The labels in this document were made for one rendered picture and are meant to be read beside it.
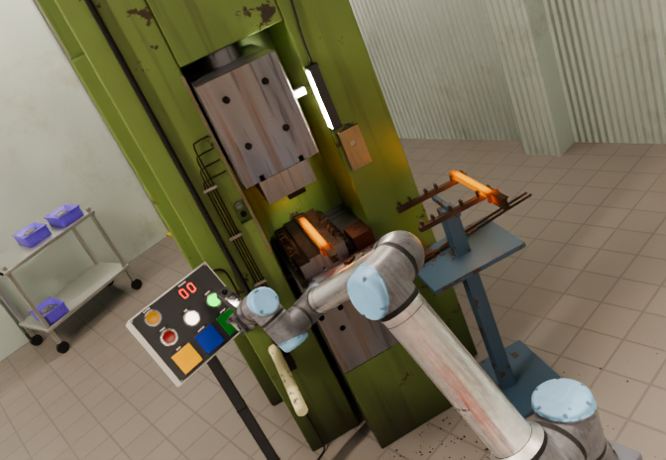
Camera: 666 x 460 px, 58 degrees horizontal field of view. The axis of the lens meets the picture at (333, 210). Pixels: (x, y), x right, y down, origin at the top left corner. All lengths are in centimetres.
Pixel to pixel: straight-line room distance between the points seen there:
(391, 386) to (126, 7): 182
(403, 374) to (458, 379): 128
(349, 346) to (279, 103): 103
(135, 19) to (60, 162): 371
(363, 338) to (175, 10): 144
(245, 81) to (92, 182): 391
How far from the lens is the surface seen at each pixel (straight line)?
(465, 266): 238
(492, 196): 223
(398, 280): 137
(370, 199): 252
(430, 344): 141
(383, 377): 267
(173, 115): 225
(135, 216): 607
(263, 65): 213
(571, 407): 165
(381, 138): 247
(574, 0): 438
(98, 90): 268
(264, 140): 217
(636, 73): 439
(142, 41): 222
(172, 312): 218
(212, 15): 224
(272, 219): 278
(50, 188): 581
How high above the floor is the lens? 209
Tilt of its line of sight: 25 degrees down
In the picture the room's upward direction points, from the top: 24 degrees counter-clockwise
